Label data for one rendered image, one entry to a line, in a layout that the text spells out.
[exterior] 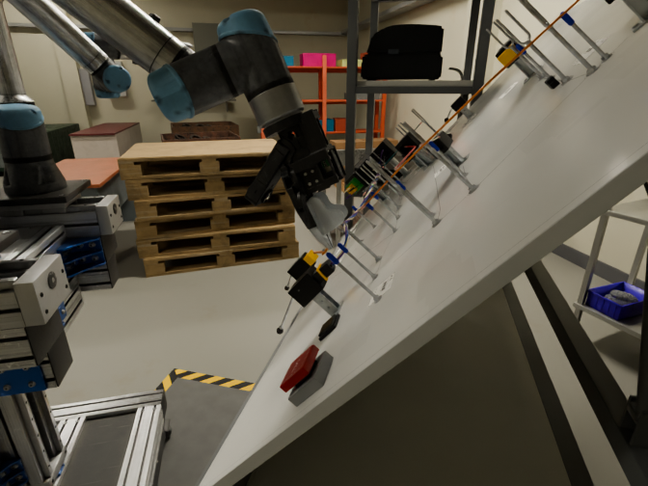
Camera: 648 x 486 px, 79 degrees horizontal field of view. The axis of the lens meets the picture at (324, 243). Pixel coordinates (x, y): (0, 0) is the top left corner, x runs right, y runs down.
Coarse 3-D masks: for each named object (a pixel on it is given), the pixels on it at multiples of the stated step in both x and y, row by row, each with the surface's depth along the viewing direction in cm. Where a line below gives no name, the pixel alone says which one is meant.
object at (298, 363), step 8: (312, 344) 53; (304, 352) 53; (312, 352) 51; (296, 360) 53; (304, 360) 50; (312, 360) 50; (288, 368) 53; (296, 368) 50; (304, 368) 48; (312, 368) 51; (288, 376) 50; (296, 376) 49; (304, 376) 49; (288, 384) 50; (296, 384) 51
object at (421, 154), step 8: (408, 136) 108; (400, 144) 109; (408, 144) 112; (416, 144) 108; (400, 152) 111; (408, 152) 110; (424, 152) 112; (424, 160) 113; (432, 160) 112; (424, 168) 114
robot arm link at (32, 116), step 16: (0, 112) 103; (16, 112) 104; (32, 112) 107; (0, 128) 104; (16, 128) 104; (32, 128) 107; (0, 144) 106; (16, 144) 106; (32, 144) 108; (48, 144) 113
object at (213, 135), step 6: (192, 132) 615; (198, 132) 618; (204, 132) 622; (210, 132) 626; (216, 132) 629; (222, 132) 632; (228, 132) 636; (162, 138) 548; (168, 138) 605; (174, 138) 608; (180, 138) 556; (186, 138) 603; (192, 138) 592; (198, 138) 603; (204, 138) 548; (210, 138) 551; (216, 138) 554; (222, 138) 557; (228, 138) 560; (234, 138) 564; (240, 138) 568
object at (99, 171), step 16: (64, 160) 411; (80, 160) 411; (96, 160) 411; (112, 160) 411; (80, 176) 338; (96, 176) 338; (112, 176) 349; (96, 192) 317; (112, 192) 367; (128, 208) 447
